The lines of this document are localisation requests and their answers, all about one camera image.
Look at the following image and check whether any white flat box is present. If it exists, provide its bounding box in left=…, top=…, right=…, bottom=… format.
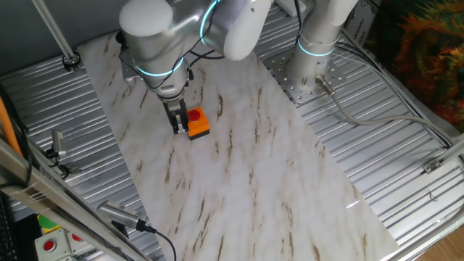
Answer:
left=273, top=0, right=307, bottom=18

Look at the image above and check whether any orange box with red button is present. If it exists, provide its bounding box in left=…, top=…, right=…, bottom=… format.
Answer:
left=186, top=106, right=211, bottom=141

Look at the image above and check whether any black cable bundle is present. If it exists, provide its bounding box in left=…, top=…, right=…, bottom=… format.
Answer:
left=0, top=83, right=34, bottom=189

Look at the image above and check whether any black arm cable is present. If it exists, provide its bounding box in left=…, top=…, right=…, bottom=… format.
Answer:
left=115, top=30, right=225, bottom=90

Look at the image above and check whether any short aluminium frame bar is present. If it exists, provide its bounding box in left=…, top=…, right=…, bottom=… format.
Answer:
left=436, top=133, right=464, bottom=164

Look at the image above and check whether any orange tube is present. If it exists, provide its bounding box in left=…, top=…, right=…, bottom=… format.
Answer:
left=0, top=96, right=23, bottom=157

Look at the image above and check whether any white marble pattern sheet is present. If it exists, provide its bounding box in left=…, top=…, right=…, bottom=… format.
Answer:
left=77, top=30, right=399, bottom=261

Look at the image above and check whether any small silver camera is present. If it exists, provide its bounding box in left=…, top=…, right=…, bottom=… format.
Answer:
left=50, top=129, right=68, bottom=160

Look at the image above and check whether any colourful orange green cloth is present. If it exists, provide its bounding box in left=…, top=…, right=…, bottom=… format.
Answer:
left=364, top=0, right=464, bottom=133

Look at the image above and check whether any small metal corner bracket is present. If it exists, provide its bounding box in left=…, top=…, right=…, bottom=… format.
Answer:
left=422, top=159, right=443, bottom=174

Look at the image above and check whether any black keyboard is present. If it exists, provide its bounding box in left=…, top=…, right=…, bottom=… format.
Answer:
left=0, top=194, right=19, bottom=261

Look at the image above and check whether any grey cable with metal plug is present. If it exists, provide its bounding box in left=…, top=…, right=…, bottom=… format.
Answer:
left=314, top=74, right=460, bottom=144

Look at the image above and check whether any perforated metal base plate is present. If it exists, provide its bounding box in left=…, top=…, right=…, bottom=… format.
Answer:
left=262, top=46, right=347, bottom=106

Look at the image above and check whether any grey box with red button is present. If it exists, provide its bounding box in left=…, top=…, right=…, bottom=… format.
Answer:
left=34, top=228, right=73, bottom=261
left=67, top=230, right=97, bottom=257

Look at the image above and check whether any white cable bundle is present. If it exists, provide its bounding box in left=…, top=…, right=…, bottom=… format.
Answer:
left=335, top=30, right=456, bottom=148

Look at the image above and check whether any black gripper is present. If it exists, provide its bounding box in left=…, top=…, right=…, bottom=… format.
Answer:
left=162, top=97, right=191, bottom=136

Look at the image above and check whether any large silver camera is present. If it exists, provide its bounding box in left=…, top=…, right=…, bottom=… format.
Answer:
left=96, top=200, right=148, bottom=233

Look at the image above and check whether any black pole foot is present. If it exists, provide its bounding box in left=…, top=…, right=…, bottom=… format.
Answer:
left=62, top=51, right=83, bottom=73

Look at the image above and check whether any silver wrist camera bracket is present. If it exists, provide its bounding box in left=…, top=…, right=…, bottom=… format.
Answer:
left=120, top=50, right=141, bottom=83

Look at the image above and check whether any aluminium frame beam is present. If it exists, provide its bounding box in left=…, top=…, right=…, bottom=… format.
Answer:
left=0, top=137, right=149, bottom=261

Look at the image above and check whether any cardboard box with red print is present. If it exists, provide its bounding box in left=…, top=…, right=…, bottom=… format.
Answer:
left=342, top=0, right=381, bottom=44

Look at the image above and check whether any slanted aluminium pole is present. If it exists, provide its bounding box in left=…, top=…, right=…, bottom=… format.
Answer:
left=30, top=0, right=79, bottom=62

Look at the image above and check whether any black camera cable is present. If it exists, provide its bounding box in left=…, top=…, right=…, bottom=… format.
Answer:
left=144, top=223, right=178, bottom=261

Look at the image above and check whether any yellow box with green button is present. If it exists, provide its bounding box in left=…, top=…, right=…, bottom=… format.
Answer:
left=37, top=213, right=62, bottom=235

